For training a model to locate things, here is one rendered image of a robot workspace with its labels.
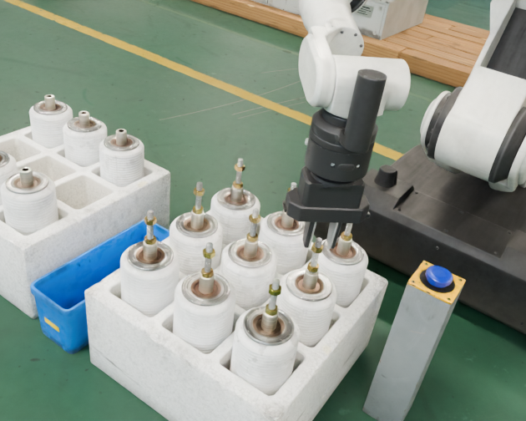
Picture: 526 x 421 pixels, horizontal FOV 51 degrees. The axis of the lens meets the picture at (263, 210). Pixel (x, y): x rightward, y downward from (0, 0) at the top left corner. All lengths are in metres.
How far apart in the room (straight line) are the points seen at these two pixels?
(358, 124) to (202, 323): 0.38
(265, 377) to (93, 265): 0.49
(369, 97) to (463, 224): 0.68
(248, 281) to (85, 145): 0.56
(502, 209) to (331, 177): 0.77
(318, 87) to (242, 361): 0.40
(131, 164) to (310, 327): 0.55
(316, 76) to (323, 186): 0.16
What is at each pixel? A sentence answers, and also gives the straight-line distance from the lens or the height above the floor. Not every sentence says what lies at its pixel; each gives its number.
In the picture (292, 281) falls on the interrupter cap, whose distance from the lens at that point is 0.90.
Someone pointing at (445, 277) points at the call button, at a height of 0.33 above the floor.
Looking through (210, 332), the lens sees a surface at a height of 0.20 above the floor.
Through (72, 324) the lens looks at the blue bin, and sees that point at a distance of 1.06.
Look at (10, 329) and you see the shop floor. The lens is 1.19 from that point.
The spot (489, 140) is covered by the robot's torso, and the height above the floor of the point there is 0.46.
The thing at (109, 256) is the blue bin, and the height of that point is 0.08.
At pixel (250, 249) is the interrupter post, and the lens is 0.92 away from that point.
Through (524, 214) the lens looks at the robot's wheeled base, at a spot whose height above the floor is 0.17.
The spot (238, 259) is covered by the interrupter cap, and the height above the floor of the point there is 0.25.
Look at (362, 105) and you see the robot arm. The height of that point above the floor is 0.59.
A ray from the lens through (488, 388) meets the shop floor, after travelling 1.22.
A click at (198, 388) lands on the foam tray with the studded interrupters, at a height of 0.13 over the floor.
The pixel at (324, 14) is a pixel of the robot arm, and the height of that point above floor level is 0.65.
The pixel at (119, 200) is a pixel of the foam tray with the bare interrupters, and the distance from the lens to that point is 1.19.
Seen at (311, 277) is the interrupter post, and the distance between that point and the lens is 0.88.
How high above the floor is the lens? 0.84
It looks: 34 degrees down
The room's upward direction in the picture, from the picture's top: 8 degrees clockwise
